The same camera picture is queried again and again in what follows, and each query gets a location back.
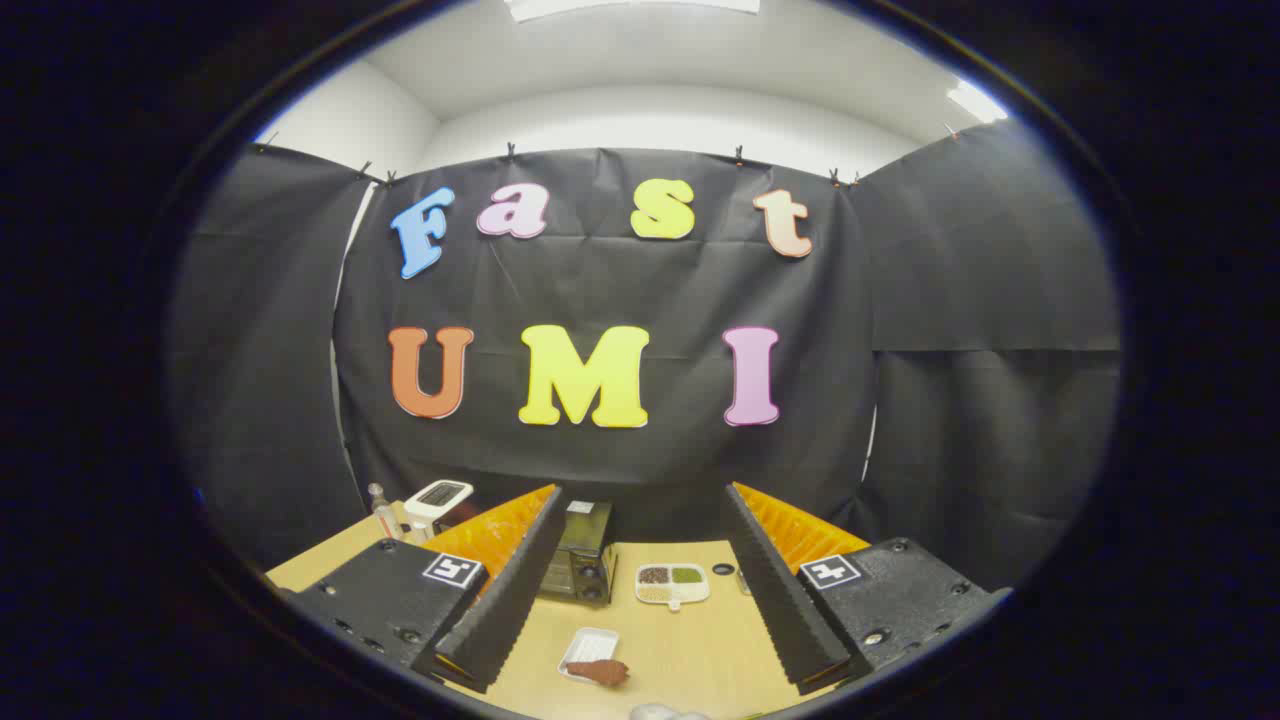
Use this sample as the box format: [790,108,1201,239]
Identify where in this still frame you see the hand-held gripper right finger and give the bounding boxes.
[722,482,1013,696]

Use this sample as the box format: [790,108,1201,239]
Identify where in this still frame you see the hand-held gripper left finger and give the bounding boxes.
[285,484,568,694]

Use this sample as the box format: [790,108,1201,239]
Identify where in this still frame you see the black toaster oven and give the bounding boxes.
[537,500,616,606]

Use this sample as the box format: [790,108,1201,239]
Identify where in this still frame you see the brown meat piece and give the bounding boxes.
[567,659,631,688]

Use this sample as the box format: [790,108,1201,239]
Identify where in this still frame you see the white toaster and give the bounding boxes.
[403,479,475,541]

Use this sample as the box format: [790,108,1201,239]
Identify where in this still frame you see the white rectangular tray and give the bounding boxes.
[557,627,621,684]

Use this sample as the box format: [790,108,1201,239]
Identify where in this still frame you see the white divided grain dish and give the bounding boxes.
[635,563,712,612]

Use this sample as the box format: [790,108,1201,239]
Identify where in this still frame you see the clear glass bottle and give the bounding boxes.
[367,483,403,543]

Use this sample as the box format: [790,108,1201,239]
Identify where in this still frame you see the small ceiling light panel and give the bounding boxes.
[945,78,1009,125]

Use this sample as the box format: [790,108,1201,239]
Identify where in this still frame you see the long ceiling light panel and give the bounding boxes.
[503,0,761,23]

